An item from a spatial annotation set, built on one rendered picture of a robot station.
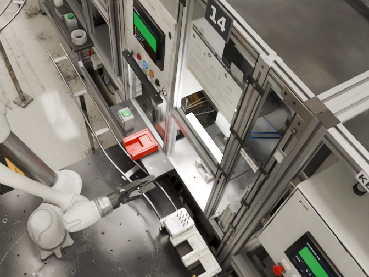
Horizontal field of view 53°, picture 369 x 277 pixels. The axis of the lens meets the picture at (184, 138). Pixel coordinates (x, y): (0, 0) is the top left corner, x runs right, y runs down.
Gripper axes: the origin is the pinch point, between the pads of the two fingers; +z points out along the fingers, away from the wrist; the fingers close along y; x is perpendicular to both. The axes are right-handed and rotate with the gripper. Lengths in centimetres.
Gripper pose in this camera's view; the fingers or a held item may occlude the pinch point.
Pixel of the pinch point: (149, 183)
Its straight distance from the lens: 176.8
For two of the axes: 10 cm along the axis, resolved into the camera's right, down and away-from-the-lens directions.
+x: -5.2, -7.5, 4.2
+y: 0.9, -5.3, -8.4
